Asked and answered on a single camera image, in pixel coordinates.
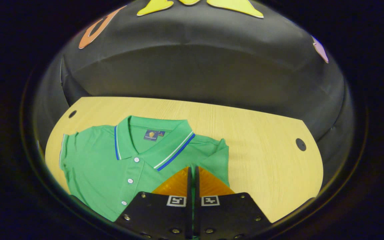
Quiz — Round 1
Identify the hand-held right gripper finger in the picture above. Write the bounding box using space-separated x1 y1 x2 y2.
114 166 192 240
194 166 272 240

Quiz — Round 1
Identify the black backdrop cloth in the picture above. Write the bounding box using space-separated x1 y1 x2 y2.
34 0 356 187

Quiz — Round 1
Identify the green T-shirt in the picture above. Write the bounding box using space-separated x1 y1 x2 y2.
59 115 230 222

